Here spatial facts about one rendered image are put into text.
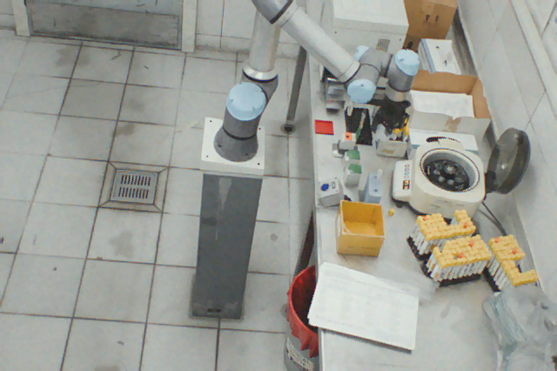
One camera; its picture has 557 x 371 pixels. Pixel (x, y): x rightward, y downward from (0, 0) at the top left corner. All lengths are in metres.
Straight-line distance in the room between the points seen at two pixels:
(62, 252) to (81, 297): 0.26
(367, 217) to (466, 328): 0.45
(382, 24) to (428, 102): 0.34
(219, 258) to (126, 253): 0.65
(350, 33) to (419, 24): 0.54
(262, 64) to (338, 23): 0.44
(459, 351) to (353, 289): 0.34
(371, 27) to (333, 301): 1.05
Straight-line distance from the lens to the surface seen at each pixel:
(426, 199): 2.33
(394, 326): 2.09
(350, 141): 2.45
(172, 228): 3.33
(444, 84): 2.78
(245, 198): 2.45
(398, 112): 2.27
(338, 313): 2.07
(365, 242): 2.17
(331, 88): 2.66
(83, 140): 3.73
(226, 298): 2.93
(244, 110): 2.22
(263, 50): 2.26
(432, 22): 3.12
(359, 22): 2.63
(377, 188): 2.28
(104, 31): 4.29
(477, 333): 2.18
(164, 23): 4.19
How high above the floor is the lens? 2.59
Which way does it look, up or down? 47 degrees down
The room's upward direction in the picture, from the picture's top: 11 degrees clockwise
